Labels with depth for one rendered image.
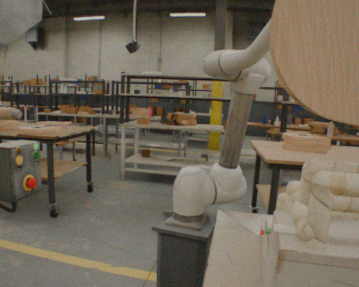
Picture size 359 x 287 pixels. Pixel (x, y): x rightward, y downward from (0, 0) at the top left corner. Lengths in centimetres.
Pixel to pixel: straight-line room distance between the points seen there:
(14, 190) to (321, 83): 98
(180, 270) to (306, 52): 121
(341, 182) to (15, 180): 98
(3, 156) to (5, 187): 11
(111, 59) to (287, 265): 1266
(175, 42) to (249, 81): 1090
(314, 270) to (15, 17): 71
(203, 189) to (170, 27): 1120
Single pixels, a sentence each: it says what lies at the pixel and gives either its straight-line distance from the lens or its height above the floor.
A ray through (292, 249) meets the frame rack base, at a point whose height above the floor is 110.
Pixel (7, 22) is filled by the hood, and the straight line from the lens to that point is 67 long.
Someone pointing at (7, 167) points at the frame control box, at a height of 105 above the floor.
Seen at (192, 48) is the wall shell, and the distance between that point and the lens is 1191.
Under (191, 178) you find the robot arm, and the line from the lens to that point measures 130.
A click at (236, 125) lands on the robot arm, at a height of 119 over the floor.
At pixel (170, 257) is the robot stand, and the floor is 55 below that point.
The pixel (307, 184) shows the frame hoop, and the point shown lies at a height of 117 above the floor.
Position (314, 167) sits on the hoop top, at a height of 120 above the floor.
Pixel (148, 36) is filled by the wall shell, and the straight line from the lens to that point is 1247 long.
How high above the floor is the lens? 130
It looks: 9 degrees down
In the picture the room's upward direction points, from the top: 3 degrees clockwise
